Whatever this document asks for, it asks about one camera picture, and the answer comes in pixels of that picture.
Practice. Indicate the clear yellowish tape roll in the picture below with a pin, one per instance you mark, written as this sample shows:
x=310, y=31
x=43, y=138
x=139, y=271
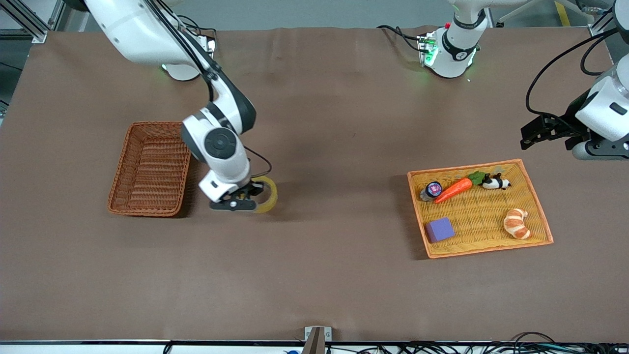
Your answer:
x=271, y=199

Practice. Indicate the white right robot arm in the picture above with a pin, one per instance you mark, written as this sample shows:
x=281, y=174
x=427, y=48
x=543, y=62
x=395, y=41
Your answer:
x=142, y=34

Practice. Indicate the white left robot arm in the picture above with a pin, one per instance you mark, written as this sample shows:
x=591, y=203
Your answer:
x=457, y=49

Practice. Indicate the brown wicker basket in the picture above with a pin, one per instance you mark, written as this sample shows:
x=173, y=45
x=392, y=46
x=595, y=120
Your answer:
x=152, y=172

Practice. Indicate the yellow wicker basket orange rim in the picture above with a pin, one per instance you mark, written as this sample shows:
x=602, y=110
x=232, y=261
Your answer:
x=481, y=216

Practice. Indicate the black white panda figurine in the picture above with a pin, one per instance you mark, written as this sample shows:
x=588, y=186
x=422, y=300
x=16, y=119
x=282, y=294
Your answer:
x=494, y=183

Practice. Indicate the toy croissant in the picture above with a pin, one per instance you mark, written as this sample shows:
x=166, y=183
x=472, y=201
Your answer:
x=516, y=225

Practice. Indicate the orange toy carrot green leaves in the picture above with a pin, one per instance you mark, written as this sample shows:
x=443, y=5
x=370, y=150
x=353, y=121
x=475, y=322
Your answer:
x=454, y=189

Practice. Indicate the small jar with printed lid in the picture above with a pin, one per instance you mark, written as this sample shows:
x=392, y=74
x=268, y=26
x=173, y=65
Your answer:
x=433, y=189

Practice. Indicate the purple foam block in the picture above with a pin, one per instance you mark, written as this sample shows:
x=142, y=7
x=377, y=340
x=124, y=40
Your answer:
x=440, y=230

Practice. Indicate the aluminium frame profile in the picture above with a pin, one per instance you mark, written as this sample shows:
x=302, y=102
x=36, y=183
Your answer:
x=29, y=27
x=602, y=24

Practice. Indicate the metal bracket on table edge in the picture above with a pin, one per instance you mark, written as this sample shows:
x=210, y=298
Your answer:
x=314, y=341

